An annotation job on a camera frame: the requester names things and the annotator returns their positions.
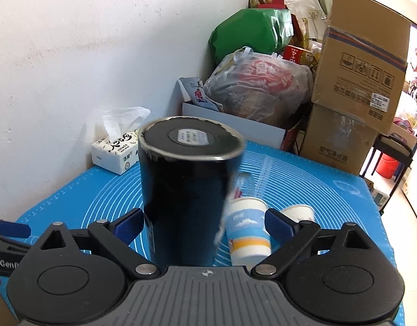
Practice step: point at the large brown cardboard box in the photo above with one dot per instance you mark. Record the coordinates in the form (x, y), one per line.
(364, 64)

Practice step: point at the blue white paper cup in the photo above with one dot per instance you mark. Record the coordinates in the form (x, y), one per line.
(247, 231)

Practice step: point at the clear plastic bag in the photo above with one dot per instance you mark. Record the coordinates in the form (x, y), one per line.
(262, 85)

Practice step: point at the white printed paper bag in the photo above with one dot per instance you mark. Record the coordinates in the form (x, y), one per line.
(196, 93)

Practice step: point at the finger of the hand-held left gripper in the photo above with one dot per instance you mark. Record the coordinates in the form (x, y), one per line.
(11, 228)

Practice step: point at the white cardboard box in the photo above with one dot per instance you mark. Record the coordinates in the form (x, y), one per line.
(235, 127)

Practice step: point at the white tissue pack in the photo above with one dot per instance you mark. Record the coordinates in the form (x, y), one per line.
(116, 152)

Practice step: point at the wall outlet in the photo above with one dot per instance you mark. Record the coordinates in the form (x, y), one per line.
(313, 13)

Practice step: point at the black cup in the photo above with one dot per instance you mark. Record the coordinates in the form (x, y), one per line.
(184, 190)

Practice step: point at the small brown cardboard box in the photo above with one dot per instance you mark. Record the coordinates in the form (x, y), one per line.
(334, 142)

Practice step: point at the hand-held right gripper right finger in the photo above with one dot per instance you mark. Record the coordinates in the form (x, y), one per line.
(279, 225)

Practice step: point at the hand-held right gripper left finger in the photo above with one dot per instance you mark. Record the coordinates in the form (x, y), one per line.
(130, 225)

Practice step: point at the blue silicone mat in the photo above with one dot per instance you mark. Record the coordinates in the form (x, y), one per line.
(313, 193)

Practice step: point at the red bucket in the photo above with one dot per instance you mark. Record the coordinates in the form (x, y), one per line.
(387, 165)

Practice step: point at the red gift box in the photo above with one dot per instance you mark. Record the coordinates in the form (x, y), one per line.
(273, 1)

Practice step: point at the green bag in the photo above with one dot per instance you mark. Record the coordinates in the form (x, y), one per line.
(249, 34)

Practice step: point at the black metal rack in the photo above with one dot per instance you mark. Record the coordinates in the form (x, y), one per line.
(397, 149)

